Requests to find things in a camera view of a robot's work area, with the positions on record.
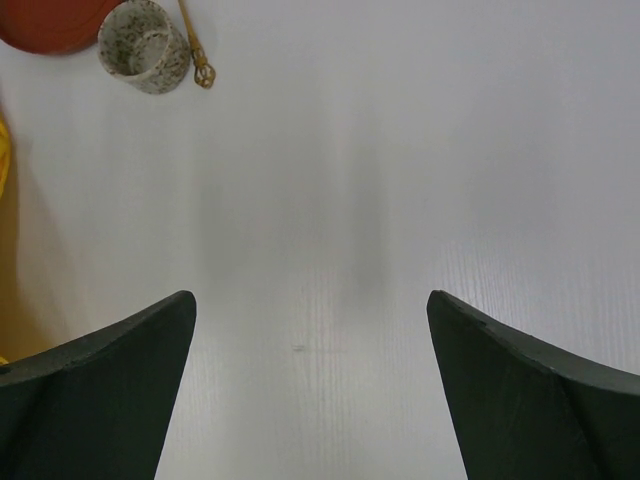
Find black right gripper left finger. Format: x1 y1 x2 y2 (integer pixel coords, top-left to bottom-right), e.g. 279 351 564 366
1 291 196 479

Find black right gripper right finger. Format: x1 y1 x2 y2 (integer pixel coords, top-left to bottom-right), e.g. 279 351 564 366
426 290 639 479

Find yellow Pikachu cloth placemat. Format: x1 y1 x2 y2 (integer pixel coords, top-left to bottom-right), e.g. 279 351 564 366
1 117 18 364

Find speckled ceramic cup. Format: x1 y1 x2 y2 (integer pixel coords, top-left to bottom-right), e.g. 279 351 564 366
97 1 190 95

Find red round plastic plate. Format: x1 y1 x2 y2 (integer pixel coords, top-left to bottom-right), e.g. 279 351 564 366
1 0 121 55

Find gold spoon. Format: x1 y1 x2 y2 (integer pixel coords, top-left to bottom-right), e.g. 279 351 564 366
178 0 216 90

